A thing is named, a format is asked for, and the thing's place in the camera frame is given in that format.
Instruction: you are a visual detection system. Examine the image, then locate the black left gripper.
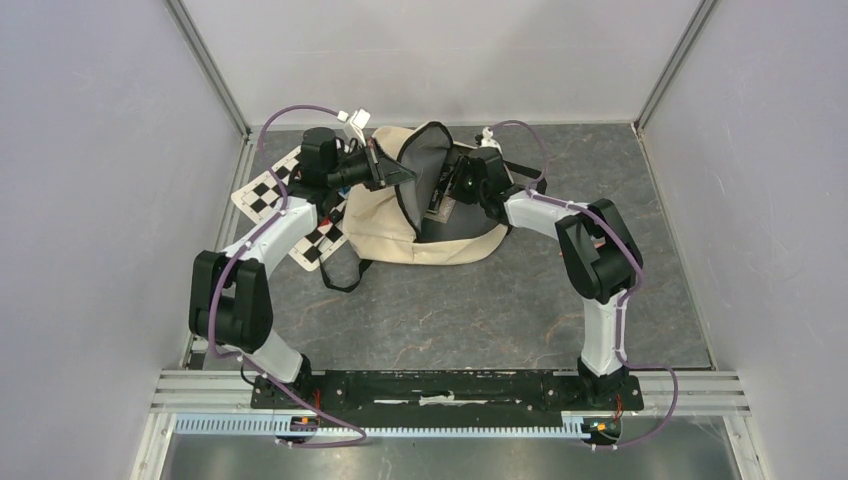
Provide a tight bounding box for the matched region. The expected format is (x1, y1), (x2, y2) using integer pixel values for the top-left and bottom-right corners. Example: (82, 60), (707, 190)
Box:
(326, 137), (416, 192)

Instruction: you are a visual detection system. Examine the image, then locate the beige canvas backpack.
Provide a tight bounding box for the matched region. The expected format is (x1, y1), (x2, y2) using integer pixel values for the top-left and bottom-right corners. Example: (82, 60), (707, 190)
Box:
(341, 121), (547, 274)

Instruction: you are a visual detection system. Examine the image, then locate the black Moon and Sixpence book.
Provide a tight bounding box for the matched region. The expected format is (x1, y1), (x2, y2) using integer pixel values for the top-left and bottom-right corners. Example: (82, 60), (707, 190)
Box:
(423, 162), (457, 224)

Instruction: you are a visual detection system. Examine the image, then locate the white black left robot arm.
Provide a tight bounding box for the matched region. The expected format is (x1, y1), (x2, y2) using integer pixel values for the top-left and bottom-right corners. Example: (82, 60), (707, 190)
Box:
(188, 127), (418, 408)

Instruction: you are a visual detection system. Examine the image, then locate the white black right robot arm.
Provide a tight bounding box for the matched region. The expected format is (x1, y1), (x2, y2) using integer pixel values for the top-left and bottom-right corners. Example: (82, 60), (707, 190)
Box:
(450, 147), (644, 408)

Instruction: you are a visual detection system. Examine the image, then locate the black white chessboard mat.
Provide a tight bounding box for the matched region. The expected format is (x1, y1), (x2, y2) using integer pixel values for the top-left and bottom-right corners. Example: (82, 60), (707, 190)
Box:
(223, 148), (349, 273)

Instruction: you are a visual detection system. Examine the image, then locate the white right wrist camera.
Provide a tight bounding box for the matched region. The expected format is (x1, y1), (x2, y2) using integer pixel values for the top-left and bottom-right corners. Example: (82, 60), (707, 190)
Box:
(474, 127), (502, 152)

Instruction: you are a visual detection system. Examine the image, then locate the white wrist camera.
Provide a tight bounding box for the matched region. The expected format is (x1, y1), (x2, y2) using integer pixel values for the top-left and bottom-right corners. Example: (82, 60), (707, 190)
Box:
(336, 108), (371, 144)
(474, 127), (502, 152)

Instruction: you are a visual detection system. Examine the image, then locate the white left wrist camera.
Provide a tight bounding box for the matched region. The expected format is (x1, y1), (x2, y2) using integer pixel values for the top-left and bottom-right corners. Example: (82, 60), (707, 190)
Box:
(336, 108), (371, 144)

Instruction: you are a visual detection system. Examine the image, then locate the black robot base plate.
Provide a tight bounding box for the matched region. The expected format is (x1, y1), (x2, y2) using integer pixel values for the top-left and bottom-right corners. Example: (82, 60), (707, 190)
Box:
(249, 370), (645, 429)

